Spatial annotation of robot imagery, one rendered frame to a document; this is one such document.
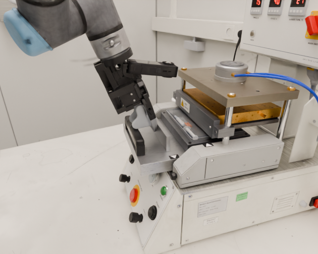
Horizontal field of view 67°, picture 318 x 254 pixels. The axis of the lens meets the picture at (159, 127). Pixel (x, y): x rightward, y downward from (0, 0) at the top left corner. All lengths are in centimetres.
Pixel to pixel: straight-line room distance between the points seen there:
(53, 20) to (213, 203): 47
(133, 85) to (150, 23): 163
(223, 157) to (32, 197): 59
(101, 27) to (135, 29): 159
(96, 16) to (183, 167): 33
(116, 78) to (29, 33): 19
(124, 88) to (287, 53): 41
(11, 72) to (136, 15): 99
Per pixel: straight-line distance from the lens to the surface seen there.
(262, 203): 68
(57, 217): 77
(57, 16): 43
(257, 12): 78
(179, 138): 59
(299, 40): 67
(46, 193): 86
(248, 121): 60
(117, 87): 53
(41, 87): 197
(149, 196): 64
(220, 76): 62
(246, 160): 57
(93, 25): 49
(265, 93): 55
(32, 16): 43
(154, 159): 54
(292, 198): 75
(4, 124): 206
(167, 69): 55
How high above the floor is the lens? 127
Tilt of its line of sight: 26 degrees down
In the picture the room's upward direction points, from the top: straight up
